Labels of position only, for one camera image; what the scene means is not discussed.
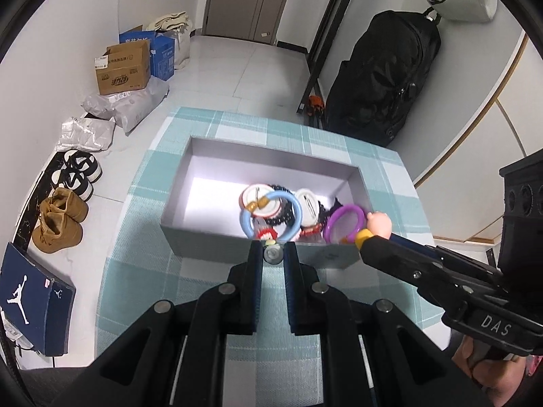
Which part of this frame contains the silver plastic parcel bag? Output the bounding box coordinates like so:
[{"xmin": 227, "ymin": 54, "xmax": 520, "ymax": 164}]
[{"xmin": 56, "ymin": 116, "xmax": 116, "ymax": 153}]

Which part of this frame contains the small round grey pendant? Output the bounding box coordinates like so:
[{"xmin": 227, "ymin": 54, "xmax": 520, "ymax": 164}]
[{"xmin": 263, "ymin": 239, "xmax": 283, "ymax": 266}]

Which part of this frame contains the dark grey cloth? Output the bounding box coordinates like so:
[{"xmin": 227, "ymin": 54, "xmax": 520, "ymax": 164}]
[{"xmin": 17, "ymin": 367, "xmax": 107, "ymax": 407}]

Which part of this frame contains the white wardrobe with gold trim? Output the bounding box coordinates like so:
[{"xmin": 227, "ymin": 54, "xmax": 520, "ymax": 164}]
[{"xmin": 413, "ymin": 34, "xmax": 543, "ymax": 247}]

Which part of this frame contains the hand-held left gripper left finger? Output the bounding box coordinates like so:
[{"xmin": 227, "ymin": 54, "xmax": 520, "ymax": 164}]
[{"xmin": 82, "ymin": 241, "xmax": 264, "ymax": 407}]

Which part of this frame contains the black cable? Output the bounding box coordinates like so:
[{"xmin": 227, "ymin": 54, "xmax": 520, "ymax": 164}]
[{"xmin": 4, "ymin": 322, "xmax": 60, "ymax": 367}]

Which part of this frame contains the brown suede boot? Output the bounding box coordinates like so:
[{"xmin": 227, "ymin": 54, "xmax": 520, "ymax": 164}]
[
  {"xmin": 40, "ymin": 187, "xmax": 89, "ymax": 223},
  {"xmin": 32, "ymin": 208, "xmax": 83, "ymax": 254}
]

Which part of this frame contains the grey cardboard box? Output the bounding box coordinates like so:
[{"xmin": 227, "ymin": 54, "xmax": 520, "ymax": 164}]
[{"xmin": 160, "ymin": 136, "xmax": 372, "ymax": 270}]

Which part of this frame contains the brown cardboard box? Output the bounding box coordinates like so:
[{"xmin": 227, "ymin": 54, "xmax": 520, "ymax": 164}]
[{"xmin": 94, "ymin": 43, "xmax": 152, "ymax": 96}]

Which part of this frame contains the black spiral hair tie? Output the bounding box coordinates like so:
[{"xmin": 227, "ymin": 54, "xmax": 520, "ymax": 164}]
[{"xmin": 267, "ymin": 183, "xmax": 340, "ymax": 227}]

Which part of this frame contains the teal checked tablecloth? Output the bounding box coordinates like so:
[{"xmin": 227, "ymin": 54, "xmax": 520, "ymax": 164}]
[{"xmin": 97, "ymin": 107, "xmax": 437, "ymax": 391}]

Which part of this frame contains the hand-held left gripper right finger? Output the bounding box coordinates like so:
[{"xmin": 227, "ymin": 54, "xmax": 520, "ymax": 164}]
[{"xmin": 283, "ymin": 241, "xmax": 482, "ymax": 407}]

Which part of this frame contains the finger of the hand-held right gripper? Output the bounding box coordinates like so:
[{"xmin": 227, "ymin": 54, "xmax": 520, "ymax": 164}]
[
  {"xmin": 389, "ymin": 233, "xmax": 502, "ymax": 290},
  {"xmin": 360, "ymin": 236, "xmax": 472, "ymax": 319}
]

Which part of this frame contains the person's right hand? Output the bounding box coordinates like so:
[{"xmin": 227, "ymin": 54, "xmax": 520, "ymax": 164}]
[{"xmin": 452, "ymin": 335, "xmax": 531, "ymax": 403}]

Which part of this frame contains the beige cloth bag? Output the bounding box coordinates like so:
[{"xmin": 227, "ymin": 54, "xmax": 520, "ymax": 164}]
[{"xmin": 146, "ymin": 11, "xmax": 192, "ymax": 71}]

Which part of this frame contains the black metal door frame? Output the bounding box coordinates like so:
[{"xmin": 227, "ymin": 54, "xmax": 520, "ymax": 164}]
[{"xmin": 295, "ymin": 0, "xmax": 370, "ymax": 115}]

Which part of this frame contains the small white pin badge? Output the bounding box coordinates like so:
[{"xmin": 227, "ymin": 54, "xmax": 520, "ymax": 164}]
[{"xmin": 295, "ymin": 188, "xmax": 327, "ymax": 227}]

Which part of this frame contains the large white pin badge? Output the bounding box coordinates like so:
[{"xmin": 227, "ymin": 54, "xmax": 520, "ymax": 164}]
[{"xmin": 238, "ymin": 183, "xmax": 286, "ymax": 221}]

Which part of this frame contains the black and white sneaker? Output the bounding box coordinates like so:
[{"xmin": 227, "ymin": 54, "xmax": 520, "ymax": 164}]
[
  {"xmin": 63, "ymin": 149, "xmax": 103, "ymax": 183},
  {"xmin": 48, "ymin": 169, "xmax": 94, "ymax": 201}
]

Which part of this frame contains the light blue ring keychain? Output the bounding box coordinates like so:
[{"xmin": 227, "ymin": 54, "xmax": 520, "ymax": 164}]
[{"xmin": 240, "ymin": 190, "xmax": 303, "ymax": 241}]

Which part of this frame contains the purple ring keychain with doll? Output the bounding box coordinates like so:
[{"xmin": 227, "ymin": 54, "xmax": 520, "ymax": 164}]
[{"xmin": 322, "ymin": 204, "xmax": 393, "ymax": 247}]

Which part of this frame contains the blue cardboard box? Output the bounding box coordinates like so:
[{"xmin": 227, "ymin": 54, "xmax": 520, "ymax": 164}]
[{"xmin": 119, "ymin": 25, "xmax": 176, "ymax": 81}]

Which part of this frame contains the grey room door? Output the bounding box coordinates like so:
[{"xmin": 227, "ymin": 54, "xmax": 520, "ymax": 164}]
[{"xmin": 203, "ymin": 0, "xmax": 293, "ymax": 45}]

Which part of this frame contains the dark blue shoe box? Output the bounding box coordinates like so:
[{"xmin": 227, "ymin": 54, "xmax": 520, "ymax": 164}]
[{"xmin": 0, "ymin": 243, "xmax": 77, "ymax": 357}]

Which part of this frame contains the black backpack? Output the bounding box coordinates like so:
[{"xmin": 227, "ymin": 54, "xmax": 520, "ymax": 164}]
[{"xmin": 323, "ymin": 11, "xmax": 442, "ymax": 148}]

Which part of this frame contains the grey plastic parcel bag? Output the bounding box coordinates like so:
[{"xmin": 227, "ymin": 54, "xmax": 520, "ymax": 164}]
[{"xmin": 82, "ymin": 78, "xmax": 170, "ymax": 136}]

